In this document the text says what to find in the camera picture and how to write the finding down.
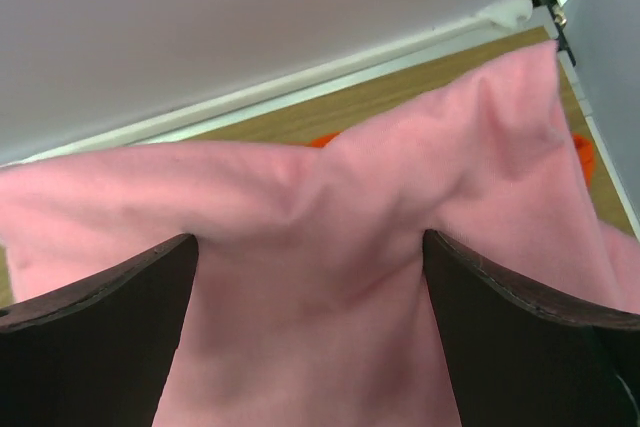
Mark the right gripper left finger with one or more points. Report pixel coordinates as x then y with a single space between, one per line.
98 351

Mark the folded orange t shirt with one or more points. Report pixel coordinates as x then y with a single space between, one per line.
584 148

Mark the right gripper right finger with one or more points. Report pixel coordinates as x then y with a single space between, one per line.
521 353

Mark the pink t shirt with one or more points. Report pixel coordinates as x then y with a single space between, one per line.
308 307

